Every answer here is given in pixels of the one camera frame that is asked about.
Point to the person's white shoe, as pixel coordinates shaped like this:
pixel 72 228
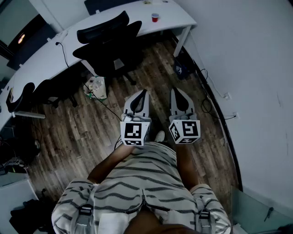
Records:
pixel 159 136

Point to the black screwdriver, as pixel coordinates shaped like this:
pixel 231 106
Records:
pixel 269 213

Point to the white desk leg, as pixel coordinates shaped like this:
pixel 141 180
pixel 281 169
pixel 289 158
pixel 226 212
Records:
pixel 180 41

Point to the black bag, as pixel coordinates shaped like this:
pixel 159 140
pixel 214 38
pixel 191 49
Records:
pixel 29 214

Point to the person's right forearm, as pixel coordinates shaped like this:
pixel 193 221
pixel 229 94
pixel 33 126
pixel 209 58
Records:
pixel 185 166

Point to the yellow sticker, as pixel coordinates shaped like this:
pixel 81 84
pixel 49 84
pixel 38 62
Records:
pixel 147 2

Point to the red plastic cup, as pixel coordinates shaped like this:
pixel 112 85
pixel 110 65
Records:
pixel 155 18

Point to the person's left forearm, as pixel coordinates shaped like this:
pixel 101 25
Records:
pixel 107 164

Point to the black office chair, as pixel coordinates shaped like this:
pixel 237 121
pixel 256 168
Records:
pixel 107 50
pixel 45 91

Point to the striped white shirt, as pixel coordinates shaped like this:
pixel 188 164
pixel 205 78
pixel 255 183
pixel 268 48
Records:
pixel 142 180

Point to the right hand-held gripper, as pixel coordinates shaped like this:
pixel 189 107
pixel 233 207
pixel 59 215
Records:
pixel 190 129

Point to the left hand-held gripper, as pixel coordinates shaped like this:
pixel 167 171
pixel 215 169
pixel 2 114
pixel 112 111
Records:
pixel 134 132

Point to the dark blue bag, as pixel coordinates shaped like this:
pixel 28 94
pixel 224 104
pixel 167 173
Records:
pixel 180 68

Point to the glass panel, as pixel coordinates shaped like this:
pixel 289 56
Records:
pixel 251 212

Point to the white wall socket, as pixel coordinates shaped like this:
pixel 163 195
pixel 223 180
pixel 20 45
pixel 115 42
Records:
pixel 227 96
pixel 236 115

